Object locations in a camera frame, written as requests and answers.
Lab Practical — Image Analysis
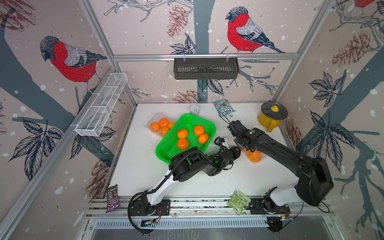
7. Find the black hanging wire basket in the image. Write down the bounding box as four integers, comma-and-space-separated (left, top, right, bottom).
174, 58, 240, 80

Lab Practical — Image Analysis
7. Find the small pink white cup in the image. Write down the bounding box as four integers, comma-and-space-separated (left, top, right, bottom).
190, 105, 200, 116

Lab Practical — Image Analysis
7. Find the green plastic perforated basket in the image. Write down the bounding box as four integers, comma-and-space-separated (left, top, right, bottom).
155, 114, 217, 165

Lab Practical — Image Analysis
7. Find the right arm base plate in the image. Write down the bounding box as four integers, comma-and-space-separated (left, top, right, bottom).
246, 198, 291, 215

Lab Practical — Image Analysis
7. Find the orange in basket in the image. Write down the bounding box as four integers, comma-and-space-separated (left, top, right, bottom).
177, 129, 189, 139
177, 139, 189, 151
198, 134, 210, 145
194, 126, 205, 137

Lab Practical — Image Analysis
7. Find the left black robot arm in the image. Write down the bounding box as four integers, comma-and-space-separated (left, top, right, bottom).
128, 137, 241, 216

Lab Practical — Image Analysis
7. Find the purple M&M's candy bag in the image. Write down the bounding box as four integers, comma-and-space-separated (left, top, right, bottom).
106, 185, 120, 213

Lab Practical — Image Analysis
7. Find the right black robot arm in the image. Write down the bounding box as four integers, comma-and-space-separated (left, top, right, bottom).
228, 121, 334, 214

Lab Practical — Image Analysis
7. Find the yellow pot with lid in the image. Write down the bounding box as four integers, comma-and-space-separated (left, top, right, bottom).
258, 101, 288, 133

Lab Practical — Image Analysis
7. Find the Fox's candy bag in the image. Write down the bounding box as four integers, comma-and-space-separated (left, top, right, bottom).
214, 100, 235, 117

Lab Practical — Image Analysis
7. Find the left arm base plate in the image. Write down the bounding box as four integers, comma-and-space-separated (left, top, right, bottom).
128, 199, 171, 216

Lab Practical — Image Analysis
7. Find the green snack packet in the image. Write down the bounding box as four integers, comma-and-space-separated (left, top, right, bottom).
227, 188, 251, 216

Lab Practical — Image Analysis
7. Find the white wire mesh shelf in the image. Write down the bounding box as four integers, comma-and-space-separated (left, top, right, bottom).
75, 73, 128, 137

